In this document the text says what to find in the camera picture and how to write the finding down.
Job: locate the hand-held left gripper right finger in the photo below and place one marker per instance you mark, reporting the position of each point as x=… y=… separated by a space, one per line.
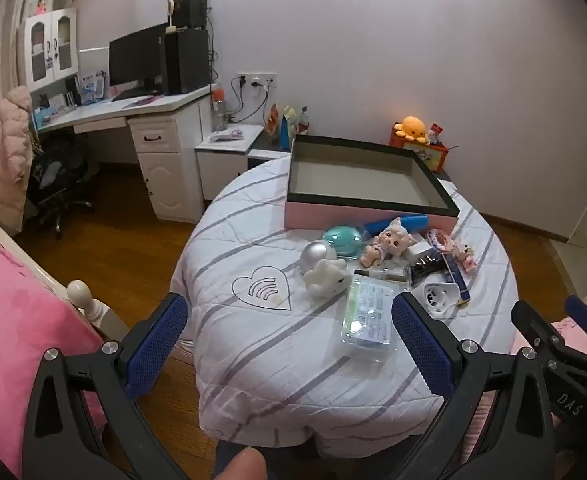
x=423 y=345

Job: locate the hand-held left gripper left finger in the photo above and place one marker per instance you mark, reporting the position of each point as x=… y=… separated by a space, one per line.
x=158 y=340

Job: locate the white cat-shaped device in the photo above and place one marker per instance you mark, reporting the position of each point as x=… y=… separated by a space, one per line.
x=436 y=297

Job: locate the clear plastic packet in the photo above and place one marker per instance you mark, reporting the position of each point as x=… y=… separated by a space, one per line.
x=366 y=315

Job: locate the navy blue strip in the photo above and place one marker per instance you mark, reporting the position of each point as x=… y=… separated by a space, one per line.
x=456 y=275

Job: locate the black hair clip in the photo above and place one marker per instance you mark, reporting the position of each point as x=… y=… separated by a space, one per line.
x=426 y=267

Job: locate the small pink toy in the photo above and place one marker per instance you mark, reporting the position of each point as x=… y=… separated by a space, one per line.
x=466 y=255

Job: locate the white charger plug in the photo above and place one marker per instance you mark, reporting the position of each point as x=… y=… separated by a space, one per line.
x=418 y=252

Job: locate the colourful small packet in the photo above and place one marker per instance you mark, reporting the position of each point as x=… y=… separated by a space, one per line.
x=438 y=239

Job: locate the small doll figure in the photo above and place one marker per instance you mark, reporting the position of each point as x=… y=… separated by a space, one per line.
x=391 y=242

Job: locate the white plush toy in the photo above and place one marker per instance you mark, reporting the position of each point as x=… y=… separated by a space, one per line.
x=326 y=277

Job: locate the blue tube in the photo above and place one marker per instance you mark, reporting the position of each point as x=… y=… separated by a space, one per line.
x=416 y=221

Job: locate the teal dome case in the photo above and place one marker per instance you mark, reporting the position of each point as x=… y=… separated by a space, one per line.
x=341 y=240

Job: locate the silver ball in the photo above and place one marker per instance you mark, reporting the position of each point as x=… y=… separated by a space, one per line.
x=316 y=255

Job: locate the pink box with black rim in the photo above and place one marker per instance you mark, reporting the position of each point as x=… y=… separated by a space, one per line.
x=323 y=217

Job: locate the person's left hand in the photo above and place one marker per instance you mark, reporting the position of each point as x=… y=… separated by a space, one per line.
x=247 y=465

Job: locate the round table, striped cloth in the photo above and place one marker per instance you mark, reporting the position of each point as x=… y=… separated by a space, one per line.
x=273 y=360

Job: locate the pink bed blanket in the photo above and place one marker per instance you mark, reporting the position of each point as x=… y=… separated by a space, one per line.
x=13 y=340

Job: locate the white desk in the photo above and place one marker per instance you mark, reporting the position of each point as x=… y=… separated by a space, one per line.
x=163 y=170

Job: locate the low white cabinet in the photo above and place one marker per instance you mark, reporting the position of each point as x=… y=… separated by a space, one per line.
x=223 y=170

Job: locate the orange printed box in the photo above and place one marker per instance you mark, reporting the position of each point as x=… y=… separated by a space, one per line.
x=431 y=157

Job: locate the black office chair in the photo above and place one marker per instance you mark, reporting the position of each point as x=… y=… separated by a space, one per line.
x=55 y=170

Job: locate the printed paper packet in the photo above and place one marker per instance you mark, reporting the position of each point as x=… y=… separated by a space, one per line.
x=227 y=135

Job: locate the orange octopus plush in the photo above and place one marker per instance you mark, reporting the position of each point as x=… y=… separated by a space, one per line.
x=411 y=127

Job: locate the pink puffer jacket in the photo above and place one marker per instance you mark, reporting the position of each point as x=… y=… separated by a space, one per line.
x=8 y=160

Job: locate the bottle with orange cap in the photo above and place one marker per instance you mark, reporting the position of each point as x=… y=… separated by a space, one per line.
x=219 y=110

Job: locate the pink mouse pad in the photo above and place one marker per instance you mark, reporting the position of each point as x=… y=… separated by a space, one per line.
x=146 y=101

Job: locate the orange snack bag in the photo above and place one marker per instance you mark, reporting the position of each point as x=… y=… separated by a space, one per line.
x=272 y=122

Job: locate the yellow and blue snack bag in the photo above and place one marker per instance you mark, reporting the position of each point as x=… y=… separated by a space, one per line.
x=287 y=130

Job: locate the black keyboard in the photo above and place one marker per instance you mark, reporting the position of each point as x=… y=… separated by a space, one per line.
x=131 y=95

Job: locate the red and white snack bag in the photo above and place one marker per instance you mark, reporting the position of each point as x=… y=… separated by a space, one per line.
x=303 y=121

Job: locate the blue and white box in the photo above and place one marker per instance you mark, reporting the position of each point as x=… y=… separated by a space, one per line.
x=93 y=87

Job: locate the black computer tower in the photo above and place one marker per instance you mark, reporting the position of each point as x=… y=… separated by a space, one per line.
x=188 y=60

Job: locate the black monitor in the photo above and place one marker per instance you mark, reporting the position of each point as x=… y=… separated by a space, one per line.
x=136 y=57

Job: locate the white hutch cabinet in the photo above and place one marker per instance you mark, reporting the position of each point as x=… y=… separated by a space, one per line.
x=48 y=50

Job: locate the cream desk ornament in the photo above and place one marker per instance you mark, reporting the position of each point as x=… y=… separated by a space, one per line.
x=172 y=15

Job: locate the black speaker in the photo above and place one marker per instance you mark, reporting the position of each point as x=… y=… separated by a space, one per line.
x=193 y=10

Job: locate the pink figurine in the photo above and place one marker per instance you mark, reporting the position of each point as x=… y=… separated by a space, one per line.
x=41 y=5

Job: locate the white bed frame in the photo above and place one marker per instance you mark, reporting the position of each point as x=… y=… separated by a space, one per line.
x=80 y=295

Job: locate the white wall outlet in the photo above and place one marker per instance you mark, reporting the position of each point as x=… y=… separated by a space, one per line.
x=257 y=79

